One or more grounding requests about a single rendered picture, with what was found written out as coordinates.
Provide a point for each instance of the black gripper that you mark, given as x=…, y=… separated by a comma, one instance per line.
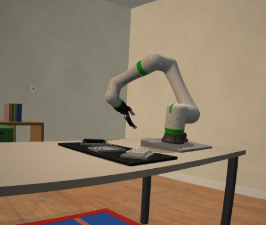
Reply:
x=126, y=112

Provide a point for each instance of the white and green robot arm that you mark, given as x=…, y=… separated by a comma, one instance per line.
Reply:
x=177, y=115

